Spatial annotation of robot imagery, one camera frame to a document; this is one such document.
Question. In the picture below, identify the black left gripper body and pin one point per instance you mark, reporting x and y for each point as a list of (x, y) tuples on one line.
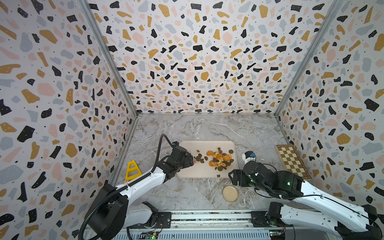
[(187, 160)]

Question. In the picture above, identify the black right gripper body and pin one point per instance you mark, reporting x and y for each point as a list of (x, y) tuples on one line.
[(244, 180)]

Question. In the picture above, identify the round beige jar lid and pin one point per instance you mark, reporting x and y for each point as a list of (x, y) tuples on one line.
[(230, 193)]

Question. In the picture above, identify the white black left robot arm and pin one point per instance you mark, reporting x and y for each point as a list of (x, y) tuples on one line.
[(112, 209)]

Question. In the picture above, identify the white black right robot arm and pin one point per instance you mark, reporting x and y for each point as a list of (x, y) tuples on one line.
[(295, 201)]

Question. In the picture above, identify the pile of poured cookies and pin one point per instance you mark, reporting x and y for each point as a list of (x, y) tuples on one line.
[(219, 159)]

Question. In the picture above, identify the cream rectangular tray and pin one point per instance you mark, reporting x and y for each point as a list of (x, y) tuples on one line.
[(199, 170)]

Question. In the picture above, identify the yellow triangular toy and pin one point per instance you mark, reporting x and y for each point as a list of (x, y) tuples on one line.
[(132, 172)]

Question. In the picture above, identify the wooden chessboard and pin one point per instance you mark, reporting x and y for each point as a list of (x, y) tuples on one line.
[(291, 161)]

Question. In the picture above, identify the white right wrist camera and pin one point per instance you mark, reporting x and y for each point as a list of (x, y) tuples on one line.
[(248, 157)]

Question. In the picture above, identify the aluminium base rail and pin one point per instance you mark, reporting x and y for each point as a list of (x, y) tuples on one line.
[(210, 225)]

